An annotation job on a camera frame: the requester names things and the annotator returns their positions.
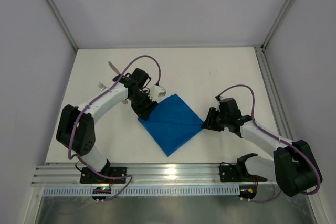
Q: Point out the aluminium frame post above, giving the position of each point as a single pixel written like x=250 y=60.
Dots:
x=283 y=12
x=61 y=22

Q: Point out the silver table knife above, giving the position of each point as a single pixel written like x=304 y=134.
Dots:
x=114 y=68

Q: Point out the right black controller board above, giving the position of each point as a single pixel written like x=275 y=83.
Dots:
x=247 y=193

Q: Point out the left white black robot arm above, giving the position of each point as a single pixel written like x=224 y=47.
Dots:
x=76 y=128

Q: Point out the left aluminium frame post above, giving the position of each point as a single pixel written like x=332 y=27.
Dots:
x=61 y=22

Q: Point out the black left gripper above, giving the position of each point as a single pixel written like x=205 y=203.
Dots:
x=146 y=107

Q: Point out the left black controller board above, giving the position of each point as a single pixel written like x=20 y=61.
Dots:
x=101 y=193

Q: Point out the blue cloth napkin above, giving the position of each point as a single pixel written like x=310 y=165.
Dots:
x=172 y=123

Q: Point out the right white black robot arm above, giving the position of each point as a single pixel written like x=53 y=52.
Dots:
x=292 y=166

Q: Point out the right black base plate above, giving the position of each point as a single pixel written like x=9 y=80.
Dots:
x=237 y=173

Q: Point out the aluminium front rail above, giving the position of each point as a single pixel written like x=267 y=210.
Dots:
x=143 y=174

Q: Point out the black controller board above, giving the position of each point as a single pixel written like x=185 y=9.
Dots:
x=247 y=193
x=101 y=193

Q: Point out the aluminium rail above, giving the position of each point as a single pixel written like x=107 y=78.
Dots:
x=143 y=174
x=278 y=110

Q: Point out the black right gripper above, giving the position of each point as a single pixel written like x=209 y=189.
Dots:
x=213 y=120

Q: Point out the slotted grey cable duct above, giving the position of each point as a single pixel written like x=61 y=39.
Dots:
x=131 y=191

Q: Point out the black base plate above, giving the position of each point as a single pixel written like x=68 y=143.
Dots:
x=89 y=177
x=237 y=173

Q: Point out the right side aluminium rail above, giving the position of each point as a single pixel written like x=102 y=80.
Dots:
x=278 y=110

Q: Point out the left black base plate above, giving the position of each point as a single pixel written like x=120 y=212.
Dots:
x=89 y=177

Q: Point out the right aluminium frame post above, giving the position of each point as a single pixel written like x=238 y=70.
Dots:
x=283 y=12

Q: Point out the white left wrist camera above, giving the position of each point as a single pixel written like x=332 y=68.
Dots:
x=157 y=91

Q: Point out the silver fork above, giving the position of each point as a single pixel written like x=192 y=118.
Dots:
x=101 y=86

